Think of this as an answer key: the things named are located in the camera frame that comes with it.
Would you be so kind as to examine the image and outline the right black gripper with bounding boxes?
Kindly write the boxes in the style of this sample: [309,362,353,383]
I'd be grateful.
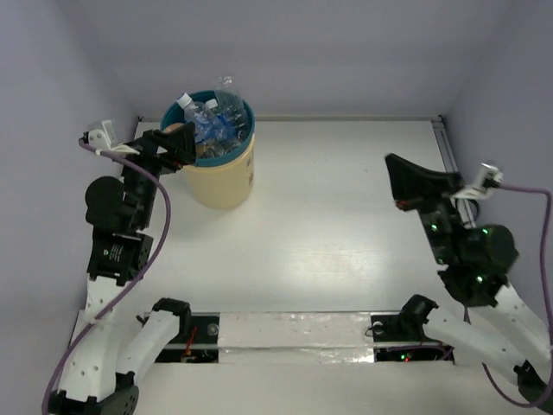
[384,151,463,264]

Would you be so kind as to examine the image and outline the clear crushed bottle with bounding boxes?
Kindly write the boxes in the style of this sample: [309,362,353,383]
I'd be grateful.
[176,93,214,144]

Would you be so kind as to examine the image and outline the blue label water bottle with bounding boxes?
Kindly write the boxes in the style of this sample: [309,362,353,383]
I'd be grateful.
[205,99,236,140]

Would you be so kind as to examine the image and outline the clear bottle white cap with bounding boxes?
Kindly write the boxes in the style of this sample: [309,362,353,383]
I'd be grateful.
[214,75,248,141]

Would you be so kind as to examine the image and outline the small orange bottle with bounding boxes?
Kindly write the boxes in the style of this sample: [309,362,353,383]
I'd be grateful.
[162,123,184,134]

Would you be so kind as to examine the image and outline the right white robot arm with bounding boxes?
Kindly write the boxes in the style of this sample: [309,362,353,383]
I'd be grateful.
[369,153,552,414]

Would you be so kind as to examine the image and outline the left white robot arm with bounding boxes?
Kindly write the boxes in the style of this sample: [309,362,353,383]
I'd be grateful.
[41,122,196,414]

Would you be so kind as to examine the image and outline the teal and cream bin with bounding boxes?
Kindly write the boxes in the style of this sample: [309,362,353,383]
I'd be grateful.
[161,90,255,209]

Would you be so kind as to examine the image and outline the silver tape strip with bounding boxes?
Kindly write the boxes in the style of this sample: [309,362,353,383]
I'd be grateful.
[217,312,374,365]

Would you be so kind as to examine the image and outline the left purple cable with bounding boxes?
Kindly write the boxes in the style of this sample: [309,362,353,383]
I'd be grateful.
[41,140,172,414]

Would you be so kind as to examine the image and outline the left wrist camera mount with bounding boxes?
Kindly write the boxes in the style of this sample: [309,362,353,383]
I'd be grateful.
[79,119,141,156]

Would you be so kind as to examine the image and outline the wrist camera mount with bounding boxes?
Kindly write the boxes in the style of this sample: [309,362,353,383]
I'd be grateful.
[451,163,504,201]
[79,119,141,156]

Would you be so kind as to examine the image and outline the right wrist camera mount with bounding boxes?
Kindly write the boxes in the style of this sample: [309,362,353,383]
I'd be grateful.
[451,163,504,201]

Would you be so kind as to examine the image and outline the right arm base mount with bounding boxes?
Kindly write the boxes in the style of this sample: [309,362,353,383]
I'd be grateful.
[365,313,454,363]

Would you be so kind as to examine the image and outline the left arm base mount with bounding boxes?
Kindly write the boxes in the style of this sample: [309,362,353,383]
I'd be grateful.
[155,313,220,364]

